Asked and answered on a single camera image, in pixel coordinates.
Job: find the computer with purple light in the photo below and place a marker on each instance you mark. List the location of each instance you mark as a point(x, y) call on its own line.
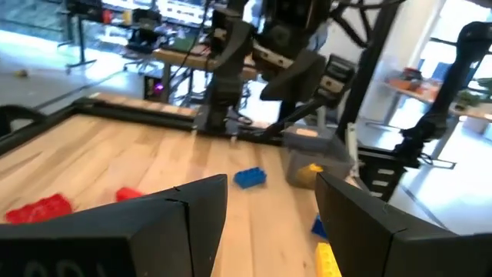
point(153, 88)

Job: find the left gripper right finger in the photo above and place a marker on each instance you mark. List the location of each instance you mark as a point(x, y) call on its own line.
point(403, 250)

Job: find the red toy brick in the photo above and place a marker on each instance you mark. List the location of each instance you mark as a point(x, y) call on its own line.
point(38, 209)
point(127, 194)

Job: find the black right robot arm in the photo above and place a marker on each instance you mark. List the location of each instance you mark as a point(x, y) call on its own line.
point(227, 100)

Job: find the wooden desk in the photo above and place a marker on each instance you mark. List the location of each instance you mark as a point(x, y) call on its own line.
point(184, 57)

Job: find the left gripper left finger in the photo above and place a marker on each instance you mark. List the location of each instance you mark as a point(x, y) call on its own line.
point(115, 238)

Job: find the cluttered wooden table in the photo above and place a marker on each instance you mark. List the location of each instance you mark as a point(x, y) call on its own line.
point(419, 90)

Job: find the dark grey plastic bin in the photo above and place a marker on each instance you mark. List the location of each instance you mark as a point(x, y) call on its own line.
point(330, 161)

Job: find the yellow toy brick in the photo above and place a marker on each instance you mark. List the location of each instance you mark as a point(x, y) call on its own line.
point(326, 261)
point(307, 175)

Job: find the blue toy brick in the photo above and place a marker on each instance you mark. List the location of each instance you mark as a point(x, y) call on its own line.
point(250, 179)
point(318, 227)

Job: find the black drawer unit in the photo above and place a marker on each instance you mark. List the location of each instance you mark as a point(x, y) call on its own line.
point(380, 181)

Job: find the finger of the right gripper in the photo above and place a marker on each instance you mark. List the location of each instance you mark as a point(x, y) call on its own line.
point(296, 82)

